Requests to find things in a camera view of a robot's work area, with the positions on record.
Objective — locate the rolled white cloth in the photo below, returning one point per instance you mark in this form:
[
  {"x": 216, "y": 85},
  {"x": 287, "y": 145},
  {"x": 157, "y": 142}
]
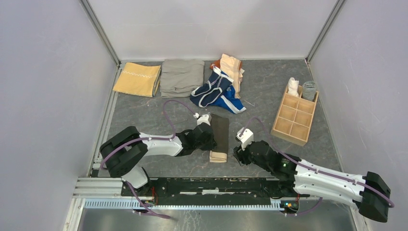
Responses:
[{"x": 292, "y": 87}]

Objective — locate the right corner aluminium post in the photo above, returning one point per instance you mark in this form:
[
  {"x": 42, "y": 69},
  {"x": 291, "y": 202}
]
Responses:
[{"x": 324, "y": 30}]

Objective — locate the navy blue white-trimmed underwear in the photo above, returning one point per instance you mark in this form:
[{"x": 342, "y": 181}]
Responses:
[{"x": 218, "y": 91}]

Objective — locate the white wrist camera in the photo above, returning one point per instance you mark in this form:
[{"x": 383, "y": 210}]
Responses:
[
  {"x": 203, "y": 119},
  {"x": 245, "y": 136}
]

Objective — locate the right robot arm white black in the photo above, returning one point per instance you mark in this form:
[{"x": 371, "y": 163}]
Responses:
[{"x": 369, "y": 194}]

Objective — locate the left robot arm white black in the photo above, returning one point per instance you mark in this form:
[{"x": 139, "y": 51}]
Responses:
[{"x": 122, "y": 153}]

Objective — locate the left corner aluminium post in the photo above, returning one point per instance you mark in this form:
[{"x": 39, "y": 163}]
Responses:
[{"x": 100, "y": 31}]

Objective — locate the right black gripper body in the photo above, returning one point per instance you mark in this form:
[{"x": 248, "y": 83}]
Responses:
[{"x": 247, "y": 158}]

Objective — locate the corner aluminium post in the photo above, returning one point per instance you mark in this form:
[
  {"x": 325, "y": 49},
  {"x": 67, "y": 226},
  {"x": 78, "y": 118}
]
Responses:
[
  {"x": 324, "y": 30},
  {"x": 100, "y": 31}
]

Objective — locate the aluminium frame rail front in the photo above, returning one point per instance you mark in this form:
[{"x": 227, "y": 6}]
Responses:
[{"x": 113, "y": 193}]

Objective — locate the peach orange underwear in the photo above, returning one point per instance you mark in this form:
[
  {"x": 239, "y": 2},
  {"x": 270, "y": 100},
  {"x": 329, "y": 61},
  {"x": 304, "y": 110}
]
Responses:
[{"x": 232, "y": 67}]

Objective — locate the rolled grey striped cloth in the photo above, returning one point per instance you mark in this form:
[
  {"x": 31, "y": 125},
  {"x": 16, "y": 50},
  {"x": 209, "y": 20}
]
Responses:
[{"x": 309, "y": 89}]

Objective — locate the folded yellow cloth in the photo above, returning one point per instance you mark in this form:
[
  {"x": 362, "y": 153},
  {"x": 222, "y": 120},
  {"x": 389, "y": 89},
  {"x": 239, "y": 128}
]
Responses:
[{"x": 139, "y": 80}]

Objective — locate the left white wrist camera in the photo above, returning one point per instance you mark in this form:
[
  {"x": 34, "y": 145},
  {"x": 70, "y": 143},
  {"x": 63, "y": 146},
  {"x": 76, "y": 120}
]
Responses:
[{"x": 203, "y": 119}]

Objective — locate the olive boxer briefs beige waistband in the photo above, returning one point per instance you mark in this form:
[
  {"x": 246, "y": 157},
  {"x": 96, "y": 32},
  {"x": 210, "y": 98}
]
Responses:
[{"x": 220, "y": 126}]

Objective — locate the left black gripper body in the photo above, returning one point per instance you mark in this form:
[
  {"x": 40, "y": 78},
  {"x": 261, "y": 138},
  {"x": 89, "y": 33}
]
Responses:
[{"x": 207, "y": 145}]

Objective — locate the wooden compartment organizer box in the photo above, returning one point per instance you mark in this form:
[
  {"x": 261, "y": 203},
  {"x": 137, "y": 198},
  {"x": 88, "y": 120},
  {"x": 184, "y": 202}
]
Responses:
[{"x": 294, "y": 118}]

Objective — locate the folded grey cloth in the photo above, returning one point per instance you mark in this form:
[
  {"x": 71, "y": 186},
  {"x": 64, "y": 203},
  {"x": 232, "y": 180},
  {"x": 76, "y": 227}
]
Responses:
[{"x": 180, "y": 77}]

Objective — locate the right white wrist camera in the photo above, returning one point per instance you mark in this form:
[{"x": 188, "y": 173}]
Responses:
[{"x": 245, "y": 136}]

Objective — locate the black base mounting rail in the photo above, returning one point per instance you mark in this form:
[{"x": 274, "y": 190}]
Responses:
[{"x": 216, "y": 191}]

